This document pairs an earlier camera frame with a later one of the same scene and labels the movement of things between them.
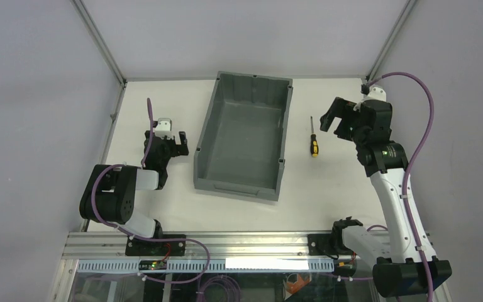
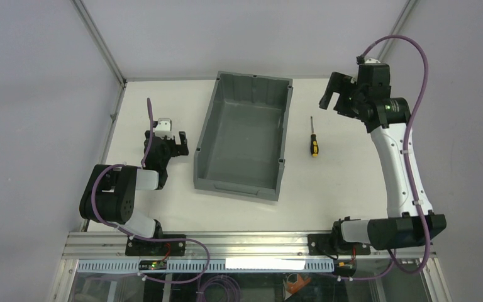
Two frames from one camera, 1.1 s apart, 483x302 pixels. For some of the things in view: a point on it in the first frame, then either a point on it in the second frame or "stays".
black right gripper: (345, 114) to (344, 99)
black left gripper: (165, 142) stays
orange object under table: (295, 287) stays
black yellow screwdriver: (314, 149) stays
